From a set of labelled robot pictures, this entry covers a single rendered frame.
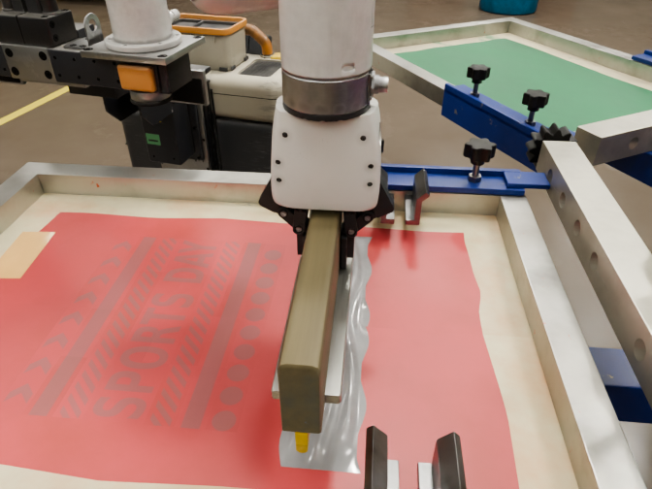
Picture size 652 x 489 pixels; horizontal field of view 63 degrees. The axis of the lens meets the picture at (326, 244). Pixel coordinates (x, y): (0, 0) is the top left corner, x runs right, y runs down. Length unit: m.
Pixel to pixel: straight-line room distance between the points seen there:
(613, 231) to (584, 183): 0.11
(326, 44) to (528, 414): 0.39
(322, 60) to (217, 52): 1.17
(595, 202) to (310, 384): 0.48
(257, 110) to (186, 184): 0.71
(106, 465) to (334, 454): 0.20
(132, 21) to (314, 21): 0.58
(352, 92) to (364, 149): 0.05
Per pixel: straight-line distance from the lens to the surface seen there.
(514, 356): 0.61
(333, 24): 0.42
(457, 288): 0.68
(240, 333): 0.61
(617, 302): 0.62
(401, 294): 0.66
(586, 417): 0.54
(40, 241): 0.84
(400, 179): 0.80
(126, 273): 0.73
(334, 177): 0.47
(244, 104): 1.54
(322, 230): 0.49
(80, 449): 0.56
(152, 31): 0.97
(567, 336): 0.61
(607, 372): 0.69
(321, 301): 0.41
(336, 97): 0.43
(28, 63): 1.13
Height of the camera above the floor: 1.38
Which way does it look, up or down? 36 degrees down
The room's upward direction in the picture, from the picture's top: straight up
